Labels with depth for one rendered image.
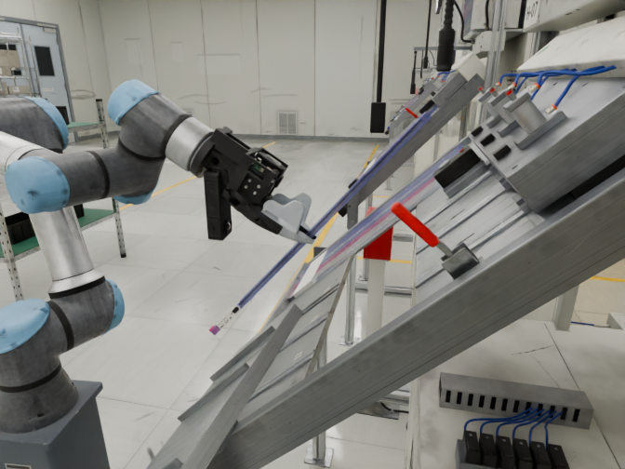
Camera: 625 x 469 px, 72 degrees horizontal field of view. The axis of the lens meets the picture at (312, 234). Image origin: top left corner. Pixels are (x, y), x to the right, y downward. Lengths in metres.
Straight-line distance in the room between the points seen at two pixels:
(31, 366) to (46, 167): 0.48
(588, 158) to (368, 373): 0.30
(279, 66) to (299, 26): 0.85
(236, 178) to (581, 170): 0.42
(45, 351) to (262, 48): 9.03
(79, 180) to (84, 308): 0.43
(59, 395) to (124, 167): 0.55
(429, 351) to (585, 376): 0.68
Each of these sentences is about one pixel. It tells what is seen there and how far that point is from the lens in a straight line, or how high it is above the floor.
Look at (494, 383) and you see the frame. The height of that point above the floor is 0.66.
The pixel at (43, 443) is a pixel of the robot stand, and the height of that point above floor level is 0.55.
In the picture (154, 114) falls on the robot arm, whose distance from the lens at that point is 0.69.
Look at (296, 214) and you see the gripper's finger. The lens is 0.64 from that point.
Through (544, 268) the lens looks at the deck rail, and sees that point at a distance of 0.45.
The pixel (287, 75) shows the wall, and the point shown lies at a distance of 9.58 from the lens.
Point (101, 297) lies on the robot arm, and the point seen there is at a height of 0.76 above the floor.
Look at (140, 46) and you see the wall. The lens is 10.99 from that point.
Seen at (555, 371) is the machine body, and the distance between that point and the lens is 1.11.
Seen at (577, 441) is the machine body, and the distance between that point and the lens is 0.95.
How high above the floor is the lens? 1.21
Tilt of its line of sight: 20 degrees down
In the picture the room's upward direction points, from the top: straight up
